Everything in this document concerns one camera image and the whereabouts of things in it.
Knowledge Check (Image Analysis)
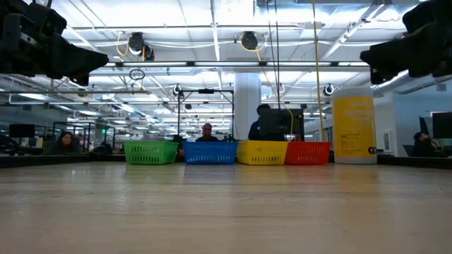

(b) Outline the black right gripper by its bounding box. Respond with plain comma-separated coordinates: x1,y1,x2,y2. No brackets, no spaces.
359,0,452,85

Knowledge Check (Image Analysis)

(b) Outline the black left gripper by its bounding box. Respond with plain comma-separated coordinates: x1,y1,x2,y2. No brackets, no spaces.
0,0,109,87

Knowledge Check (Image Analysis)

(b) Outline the yellow and white canister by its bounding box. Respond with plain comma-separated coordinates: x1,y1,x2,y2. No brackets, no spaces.
331,87,378,165

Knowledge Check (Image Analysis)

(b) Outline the person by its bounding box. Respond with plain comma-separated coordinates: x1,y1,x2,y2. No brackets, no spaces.
195,122,220,143
247,103,273,142
52,131,81,155
411,131,443,158

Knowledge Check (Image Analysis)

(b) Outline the black computer monitor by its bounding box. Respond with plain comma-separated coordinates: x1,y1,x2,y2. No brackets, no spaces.
432,111,452,139
259,108,305,138
8,123,36,138

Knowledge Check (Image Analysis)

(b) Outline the black office chair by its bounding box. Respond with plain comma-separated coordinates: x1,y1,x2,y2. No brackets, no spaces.
0,135,20,157

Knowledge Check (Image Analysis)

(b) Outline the green plastic basket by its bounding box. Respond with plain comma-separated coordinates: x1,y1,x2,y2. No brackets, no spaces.
122,140,180,165

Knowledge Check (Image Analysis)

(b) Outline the red plastic basket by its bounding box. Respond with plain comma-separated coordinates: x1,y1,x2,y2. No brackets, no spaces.
284,140,332,166

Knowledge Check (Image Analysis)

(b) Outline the white building column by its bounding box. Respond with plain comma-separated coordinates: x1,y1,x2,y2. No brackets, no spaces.
234,72,263,141

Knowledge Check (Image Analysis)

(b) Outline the yellow plastic basket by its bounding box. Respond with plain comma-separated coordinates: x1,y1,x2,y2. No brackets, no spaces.
236,140,289,166

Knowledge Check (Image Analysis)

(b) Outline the blue plastic basket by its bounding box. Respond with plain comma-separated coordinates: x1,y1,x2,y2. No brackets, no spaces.
182,140,239,166

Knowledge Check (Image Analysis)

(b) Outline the black table frame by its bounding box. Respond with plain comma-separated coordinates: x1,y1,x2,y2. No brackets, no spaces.
0,152,452,169

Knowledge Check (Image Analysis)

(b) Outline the black hanging cable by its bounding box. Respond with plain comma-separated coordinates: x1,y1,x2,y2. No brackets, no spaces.
266,0,273,89
274,0,282,110

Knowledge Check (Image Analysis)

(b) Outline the black metal rack frame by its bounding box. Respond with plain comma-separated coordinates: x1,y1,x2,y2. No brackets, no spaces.
177,88,235,143

